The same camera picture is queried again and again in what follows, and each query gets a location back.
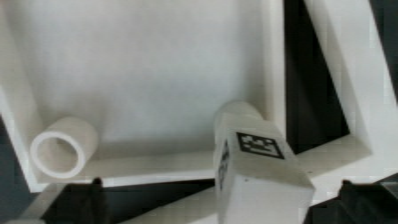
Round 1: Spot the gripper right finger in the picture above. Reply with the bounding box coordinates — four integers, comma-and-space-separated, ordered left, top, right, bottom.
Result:
304, 180, 398, 224

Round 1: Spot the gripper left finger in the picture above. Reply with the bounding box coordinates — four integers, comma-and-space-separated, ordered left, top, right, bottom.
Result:
6, 177, 113, 224

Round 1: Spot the white table leg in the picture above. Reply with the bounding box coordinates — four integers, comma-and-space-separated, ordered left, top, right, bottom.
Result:
214, 101, 315, 224

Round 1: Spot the white front fence rail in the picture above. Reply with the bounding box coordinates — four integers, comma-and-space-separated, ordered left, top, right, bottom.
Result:
121, 137, 398, 224

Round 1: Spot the white fence rail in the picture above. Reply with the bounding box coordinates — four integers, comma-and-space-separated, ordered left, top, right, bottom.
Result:
304, 0, 398, 157
121, 137, 398, 224

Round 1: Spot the white right fence rail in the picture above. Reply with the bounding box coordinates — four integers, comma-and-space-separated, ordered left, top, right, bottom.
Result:
304, 0, 398, 157

